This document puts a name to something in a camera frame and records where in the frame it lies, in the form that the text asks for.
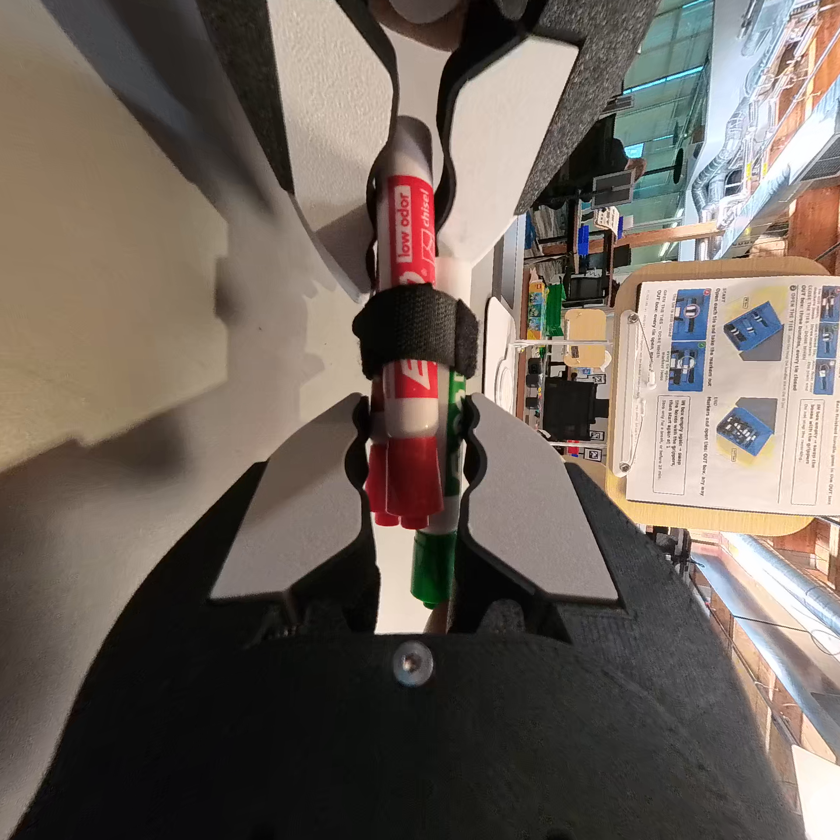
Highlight black velcro strap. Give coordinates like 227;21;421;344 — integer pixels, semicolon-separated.
352;285;480;379

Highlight green marker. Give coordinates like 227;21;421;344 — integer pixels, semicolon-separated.
410;368;471;607

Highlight silver air duct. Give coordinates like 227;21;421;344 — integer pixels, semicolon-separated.
683;525;840;762

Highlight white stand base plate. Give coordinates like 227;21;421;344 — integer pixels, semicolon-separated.
486;256;840;536

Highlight red marker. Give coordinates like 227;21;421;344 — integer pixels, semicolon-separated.
368;116;442;526
364;374;401;526

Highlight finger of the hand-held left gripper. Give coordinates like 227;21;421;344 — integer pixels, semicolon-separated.
440;33;578;270
269;0;401;303

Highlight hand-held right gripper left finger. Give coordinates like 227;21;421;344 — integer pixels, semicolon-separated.
210;394;372;605

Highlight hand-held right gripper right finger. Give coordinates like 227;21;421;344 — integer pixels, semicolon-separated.
460;392;620;605

